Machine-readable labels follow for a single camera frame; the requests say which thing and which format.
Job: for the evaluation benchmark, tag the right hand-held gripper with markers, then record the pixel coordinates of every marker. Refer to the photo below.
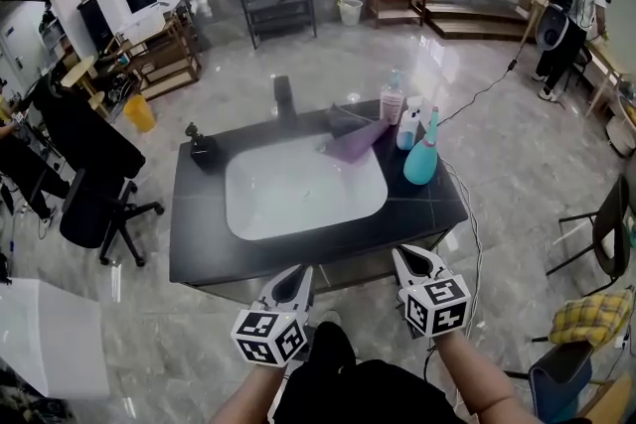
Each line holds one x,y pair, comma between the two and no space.
437,308

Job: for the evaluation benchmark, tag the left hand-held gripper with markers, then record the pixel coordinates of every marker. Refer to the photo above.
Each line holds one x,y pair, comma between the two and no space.
268,337

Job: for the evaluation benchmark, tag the teal spray bottle pink nozzle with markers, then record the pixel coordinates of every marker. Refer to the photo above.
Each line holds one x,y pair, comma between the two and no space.
421,161

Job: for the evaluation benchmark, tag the white and blue spray bottle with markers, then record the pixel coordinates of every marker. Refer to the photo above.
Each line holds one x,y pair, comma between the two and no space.
408,131

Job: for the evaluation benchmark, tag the person's right forearm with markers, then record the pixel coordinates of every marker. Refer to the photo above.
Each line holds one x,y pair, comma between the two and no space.
477,382

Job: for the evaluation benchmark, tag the person's left forearm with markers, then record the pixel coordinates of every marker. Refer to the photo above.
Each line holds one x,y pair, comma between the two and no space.
248,397

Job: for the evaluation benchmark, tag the pink soap pump bottle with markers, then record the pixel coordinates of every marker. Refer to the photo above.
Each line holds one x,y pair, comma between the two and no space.
392,101

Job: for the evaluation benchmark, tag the person's shoe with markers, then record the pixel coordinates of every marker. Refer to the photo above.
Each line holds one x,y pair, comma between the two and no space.
329,318

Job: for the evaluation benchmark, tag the black vanity cabinet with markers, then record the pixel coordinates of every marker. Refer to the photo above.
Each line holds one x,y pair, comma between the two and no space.
208,243

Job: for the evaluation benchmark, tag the person's black clothing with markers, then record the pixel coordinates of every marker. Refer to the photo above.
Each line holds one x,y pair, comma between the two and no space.
363,387

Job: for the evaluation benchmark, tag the purple cloth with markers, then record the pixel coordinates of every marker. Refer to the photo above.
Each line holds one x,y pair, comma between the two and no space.
355,144

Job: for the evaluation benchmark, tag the black soap dispenser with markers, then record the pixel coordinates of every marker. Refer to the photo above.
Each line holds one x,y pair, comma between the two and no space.
203,151

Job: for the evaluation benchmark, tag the yellow plaid cloth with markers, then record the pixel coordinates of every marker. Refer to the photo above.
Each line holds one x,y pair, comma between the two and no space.
591,318

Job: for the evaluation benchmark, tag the black faucet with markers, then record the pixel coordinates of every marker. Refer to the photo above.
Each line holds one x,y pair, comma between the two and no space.
284,97

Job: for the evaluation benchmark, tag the blue padded chair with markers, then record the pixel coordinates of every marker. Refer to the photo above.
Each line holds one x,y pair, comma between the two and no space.
561,382

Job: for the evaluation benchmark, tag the yellow bin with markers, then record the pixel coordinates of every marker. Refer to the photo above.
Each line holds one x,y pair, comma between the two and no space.
140,114

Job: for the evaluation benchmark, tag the black office chair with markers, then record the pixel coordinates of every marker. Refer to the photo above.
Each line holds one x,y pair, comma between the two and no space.
92,169

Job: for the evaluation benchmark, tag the wooden step platform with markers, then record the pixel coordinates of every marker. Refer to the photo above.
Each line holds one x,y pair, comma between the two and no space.
472,22

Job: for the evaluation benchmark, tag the white waste bin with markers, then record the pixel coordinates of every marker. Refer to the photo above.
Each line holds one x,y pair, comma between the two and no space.
351,12

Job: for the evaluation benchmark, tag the wooden shelf cart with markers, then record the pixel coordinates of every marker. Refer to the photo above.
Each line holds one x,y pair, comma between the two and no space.
164,59

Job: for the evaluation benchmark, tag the white round device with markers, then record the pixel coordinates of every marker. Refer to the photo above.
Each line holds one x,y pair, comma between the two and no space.
551,30

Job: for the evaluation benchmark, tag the light wooden table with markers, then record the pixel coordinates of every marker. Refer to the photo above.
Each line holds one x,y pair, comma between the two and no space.
608,64

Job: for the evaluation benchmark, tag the black metal frame chair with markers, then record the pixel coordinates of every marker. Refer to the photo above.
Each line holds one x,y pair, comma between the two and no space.
608,228

